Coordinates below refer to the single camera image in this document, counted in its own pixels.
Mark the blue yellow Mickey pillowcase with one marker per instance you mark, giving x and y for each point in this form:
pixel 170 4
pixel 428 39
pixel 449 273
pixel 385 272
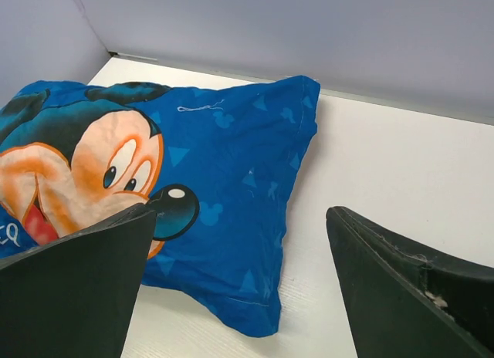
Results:
pixel 217 166

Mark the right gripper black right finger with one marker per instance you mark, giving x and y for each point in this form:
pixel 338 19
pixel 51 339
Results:
pixel 406 299

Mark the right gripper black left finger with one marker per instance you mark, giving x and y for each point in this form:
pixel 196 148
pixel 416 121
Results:
pixel 75 296

